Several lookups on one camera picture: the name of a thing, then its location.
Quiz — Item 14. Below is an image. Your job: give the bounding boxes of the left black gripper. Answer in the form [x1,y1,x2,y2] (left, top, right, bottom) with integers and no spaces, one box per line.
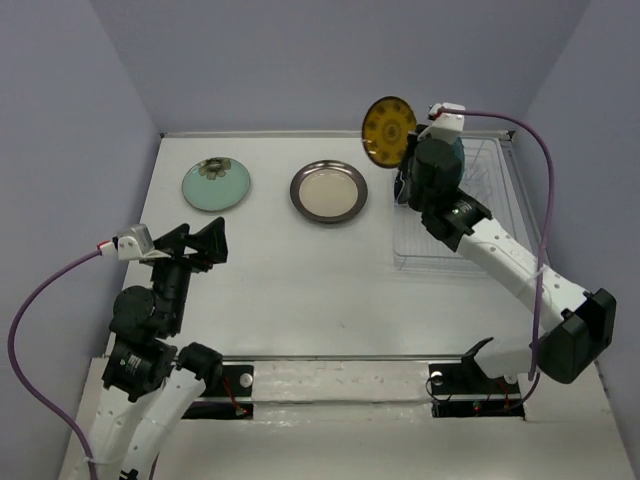
[147,214,230,332]

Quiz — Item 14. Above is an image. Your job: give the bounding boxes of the black plate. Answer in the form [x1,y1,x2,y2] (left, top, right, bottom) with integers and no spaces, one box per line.
[394,171,409,205]

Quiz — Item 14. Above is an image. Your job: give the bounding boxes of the teal scalloped plate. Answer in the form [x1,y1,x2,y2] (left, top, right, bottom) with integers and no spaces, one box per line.
[452,137,466,183]

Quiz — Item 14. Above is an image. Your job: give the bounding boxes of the yellow amber plate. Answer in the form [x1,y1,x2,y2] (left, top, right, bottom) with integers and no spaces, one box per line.
[361,96,417,169]

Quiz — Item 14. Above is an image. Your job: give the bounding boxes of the brown rimmed cream plate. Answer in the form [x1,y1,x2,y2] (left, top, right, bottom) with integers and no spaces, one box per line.
[289,160,369,225]

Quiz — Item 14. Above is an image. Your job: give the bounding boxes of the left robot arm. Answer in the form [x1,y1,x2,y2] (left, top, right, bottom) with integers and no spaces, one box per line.
[73,217,228,479]

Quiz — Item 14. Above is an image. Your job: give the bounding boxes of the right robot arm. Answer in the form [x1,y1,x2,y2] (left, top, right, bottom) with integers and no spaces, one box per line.
[398,125,617,392]

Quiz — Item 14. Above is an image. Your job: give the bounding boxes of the light green floral plate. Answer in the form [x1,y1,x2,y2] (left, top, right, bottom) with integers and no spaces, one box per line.
[181,157,251,212]

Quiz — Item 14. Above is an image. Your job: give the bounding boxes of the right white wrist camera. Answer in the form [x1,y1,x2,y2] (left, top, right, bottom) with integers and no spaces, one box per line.
[426,102,466,145]

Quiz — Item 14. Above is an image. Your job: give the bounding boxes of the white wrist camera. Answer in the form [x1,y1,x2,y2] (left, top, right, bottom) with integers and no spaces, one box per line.
[426,102,466,145]
[98,224,169,262]

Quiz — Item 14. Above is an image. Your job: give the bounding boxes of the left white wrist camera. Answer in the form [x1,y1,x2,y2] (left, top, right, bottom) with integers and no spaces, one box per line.
[98,224,169,262]

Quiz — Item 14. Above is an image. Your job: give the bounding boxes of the white wire dish rack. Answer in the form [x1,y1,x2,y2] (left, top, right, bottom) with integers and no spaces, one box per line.
[392,135,518,277]

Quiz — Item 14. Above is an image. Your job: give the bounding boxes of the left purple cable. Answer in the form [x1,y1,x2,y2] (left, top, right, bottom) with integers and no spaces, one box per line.
[8,247,109,480]

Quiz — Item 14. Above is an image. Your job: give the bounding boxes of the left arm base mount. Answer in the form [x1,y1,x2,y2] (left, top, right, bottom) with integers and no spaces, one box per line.
[182,363,254,421]

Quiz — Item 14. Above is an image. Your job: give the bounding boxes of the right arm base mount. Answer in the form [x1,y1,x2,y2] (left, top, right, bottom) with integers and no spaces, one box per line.
[425,362,525,419]

